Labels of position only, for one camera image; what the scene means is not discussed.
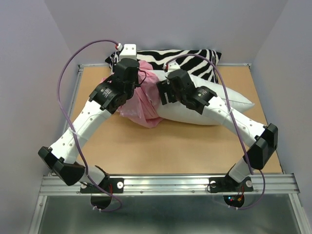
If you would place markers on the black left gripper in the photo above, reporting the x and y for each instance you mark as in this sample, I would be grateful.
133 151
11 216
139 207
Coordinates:
136 81

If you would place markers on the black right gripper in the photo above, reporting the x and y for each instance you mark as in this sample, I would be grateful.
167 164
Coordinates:
165 86

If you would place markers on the white pillow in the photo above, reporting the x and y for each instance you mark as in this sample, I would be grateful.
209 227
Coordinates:
180 113

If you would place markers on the pink floral satin pillowcase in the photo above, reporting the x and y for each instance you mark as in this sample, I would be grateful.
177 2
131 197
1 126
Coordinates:
142 107

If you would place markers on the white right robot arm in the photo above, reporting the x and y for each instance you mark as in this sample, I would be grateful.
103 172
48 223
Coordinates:
259 141

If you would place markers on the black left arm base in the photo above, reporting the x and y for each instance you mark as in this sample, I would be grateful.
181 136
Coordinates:
107 187

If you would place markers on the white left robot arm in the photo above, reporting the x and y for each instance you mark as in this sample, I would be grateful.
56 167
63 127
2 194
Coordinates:
105 99

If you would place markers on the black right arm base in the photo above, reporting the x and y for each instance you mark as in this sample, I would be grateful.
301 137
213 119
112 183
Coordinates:
234 191

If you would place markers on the zebra print pillow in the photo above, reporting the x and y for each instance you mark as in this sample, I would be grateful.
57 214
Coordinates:
195 66

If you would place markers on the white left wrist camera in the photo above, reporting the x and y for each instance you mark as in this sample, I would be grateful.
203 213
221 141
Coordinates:
127 51

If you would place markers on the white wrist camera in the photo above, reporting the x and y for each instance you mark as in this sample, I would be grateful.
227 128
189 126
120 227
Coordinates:
127 51
170 67

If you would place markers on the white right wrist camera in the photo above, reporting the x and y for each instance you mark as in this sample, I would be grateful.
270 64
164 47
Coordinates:
170 67

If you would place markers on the aluminium table frame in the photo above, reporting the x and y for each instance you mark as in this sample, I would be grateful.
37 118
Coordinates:
68 92

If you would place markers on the aluminium mounting rail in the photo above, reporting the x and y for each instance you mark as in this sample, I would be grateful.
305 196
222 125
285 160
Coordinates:
135 185

